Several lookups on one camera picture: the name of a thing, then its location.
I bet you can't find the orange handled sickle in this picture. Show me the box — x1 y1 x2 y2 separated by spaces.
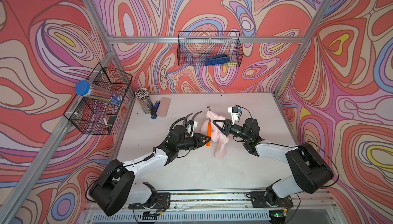
206 120 211 147

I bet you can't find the cup of pencils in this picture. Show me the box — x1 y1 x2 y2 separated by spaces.
135 88 154 114

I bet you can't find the black wire basket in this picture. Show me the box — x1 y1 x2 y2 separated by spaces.
63 63 133 136
177 29 244 66

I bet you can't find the blue tool in basket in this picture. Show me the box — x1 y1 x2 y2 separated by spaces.
204 55 230 66

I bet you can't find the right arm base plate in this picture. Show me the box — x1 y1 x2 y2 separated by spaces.
246 191 294 209

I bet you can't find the black wire basket back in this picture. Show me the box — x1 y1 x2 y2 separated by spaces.
177 29 244 66

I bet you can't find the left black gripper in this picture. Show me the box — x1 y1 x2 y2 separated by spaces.
175 134 211 152

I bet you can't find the black wire basket left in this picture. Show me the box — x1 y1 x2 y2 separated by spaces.
63 63 133 136

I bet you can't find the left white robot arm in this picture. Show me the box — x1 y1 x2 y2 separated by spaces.
88 125 211 216

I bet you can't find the aluminium rail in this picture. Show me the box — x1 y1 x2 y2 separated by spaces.
82 188 338 224

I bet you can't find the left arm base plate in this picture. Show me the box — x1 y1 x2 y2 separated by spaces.
128 192 171 211

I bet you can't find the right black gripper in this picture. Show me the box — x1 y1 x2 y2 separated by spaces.
213 119 250 141

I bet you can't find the clear tube blue cap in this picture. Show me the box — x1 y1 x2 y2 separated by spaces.
74 80 122 106

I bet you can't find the pink rag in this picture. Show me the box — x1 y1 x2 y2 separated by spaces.
201 111 229 159

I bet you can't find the blue stapler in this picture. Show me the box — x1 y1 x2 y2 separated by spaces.
150 101 161 120

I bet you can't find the yellow item in basket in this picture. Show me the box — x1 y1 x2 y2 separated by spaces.
227 62 238 67

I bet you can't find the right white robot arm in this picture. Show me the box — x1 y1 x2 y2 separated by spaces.
212 118 334 203

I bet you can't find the pink case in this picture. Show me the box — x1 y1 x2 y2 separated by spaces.
157 97 171 117

